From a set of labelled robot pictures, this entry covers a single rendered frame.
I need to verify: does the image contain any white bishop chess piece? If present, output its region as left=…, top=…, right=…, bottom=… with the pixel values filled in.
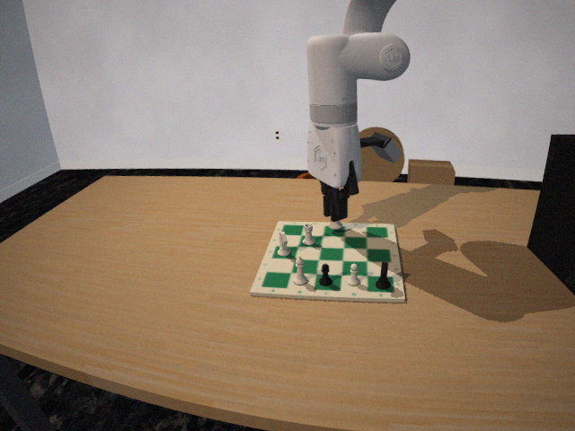
left=294, top=256, right=308, bottom=286

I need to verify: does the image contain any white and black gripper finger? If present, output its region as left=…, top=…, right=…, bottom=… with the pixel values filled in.
left=319, top=180, right=332, bottom=217
left=331, top=161, right=359, bottom=222

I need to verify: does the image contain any green and cream chessboard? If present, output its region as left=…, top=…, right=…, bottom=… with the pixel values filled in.
left=250, top=221, right=405, bottom=303

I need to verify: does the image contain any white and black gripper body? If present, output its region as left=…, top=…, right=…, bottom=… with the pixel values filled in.
left=307, top=119, right=362, bottom=189

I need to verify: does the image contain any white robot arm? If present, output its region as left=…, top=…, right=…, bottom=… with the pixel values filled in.
left=306, top=0, right=411, bottom=163

